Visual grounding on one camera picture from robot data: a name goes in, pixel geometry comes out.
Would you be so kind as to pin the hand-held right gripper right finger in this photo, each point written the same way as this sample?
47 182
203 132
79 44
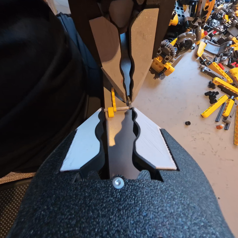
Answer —
152 146

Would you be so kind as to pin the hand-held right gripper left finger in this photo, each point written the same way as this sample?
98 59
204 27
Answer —
81 148

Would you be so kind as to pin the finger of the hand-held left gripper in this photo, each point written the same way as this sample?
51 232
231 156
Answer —
144 46
107 52

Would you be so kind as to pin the yellow thin toy beam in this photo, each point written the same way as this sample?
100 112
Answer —
113 96

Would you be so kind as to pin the yellow toy connector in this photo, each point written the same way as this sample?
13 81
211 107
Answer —
111 112

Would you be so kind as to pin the grey toy axle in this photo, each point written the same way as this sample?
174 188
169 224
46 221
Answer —
121 108

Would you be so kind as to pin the small grey toy bush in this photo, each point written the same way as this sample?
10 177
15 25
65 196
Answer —
129 103

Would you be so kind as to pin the grey desk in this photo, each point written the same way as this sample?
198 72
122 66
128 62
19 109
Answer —
176 111

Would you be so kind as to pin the toy wheel gear subassembly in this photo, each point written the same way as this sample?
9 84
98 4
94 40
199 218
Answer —
163 63

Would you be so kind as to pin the yellow curved toy panel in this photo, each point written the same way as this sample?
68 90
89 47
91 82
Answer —
201 49

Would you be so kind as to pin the pile of loose toy pieces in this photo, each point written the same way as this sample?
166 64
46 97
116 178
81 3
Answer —
223 65

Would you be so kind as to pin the black mesh chair seat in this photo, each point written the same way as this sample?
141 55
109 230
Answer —
11 210

